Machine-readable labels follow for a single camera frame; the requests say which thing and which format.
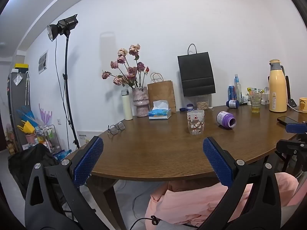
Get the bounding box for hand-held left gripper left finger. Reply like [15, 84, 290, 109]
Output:
[25, 136, 109, 230]

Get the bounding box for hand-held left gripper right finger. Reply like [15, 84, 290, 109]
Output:
[199, 136, 281, 230]

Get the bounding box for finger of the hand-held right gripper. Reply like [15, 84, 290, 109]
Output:
[285, 122, 307, 135]
[276, 139, 307, 157]

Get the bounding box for purple cup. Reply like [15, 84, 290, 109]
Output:
[216, 111, 237, 130]

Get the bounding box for printed glass cup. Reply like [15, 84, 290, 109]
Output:
[187, 110, 205, 136]

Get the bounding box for black smartphone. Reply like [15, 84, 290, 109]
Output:
[277, 116, 302, 126]

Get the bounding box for blue packet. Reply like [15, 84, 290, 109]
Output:
[53, 149, 73, 161]

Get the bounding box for white small containers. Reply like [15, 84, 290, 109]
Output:
[261, 87, 270, 105]

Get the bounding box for yellow thermos jug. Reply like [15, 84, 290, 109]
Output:
[268, 59, 288, 113]

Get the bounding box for eyeglasses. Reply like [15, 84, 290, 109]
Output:
[107, 121, 126, 136]

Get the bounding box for glass of yellow liquid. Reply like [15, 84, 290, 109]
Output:
[249, 94, 262, 114]

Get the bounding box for pink cloth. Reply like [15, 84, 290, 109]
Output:
[145, 172, 307, 228]

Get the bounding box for colourful snack packets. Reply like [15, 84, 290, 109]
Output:
[247, 87, 264, 96]

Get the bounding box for clear jar of oats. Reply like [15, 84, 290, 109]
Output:
[196, 95, 210, 111]

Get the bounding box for purple plastic hangers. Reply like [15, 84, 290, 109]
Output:
[38, 103, 53, 125]

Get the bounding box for white thermos bottle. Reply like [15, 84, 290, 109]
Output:
[121, 89, 133, 121]

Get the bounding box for clear tall bottle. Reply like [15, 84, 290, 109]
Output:
[234, 74, 242, 102]

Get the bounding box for blue drink can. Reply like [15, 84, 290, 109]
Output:
[228, 85, 237, 101]

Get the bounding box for black light stand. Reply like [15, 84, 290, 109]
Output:
[62, 32, 81, 149]

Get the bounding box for blue tissue box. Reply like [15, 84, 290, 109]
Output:
[148, 100, 172, 120]

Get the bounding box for blue plastic hangers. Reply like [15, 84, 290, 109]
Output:
[17, 105, 37, 127]

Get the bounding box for pink speckled vase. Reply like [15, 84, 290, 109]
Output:
[132, 87, 150, 117]

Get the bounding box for brown paper bag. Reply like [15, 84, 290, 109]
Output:
[147, 72, 177, 114]

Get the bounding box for black paper bag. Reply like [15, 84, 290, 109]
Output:
[177, 43, 216, 98]

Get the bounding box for grey cabinet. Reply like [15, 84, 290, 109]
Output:
[8, 72, 31, 149]

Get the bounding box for dried pink roses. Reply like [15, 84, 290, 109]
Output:
[102, 44, 150, 89]

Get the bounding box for yellow box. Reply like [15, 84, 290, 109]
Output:
[14, 63, 29, 74]

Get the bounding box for black studio light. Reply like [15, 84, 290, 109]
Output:
[47, 14, 78, 42]

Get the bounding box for wire rack trolley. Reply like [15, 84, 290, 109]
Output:
[36, 124, 63, 159]

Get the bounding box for black cable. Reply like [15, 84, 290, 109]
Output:
[129, 215, 160, 230]

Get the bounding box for framed wall picture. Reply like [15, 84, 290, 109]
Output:
[38, 50, 49, 74]

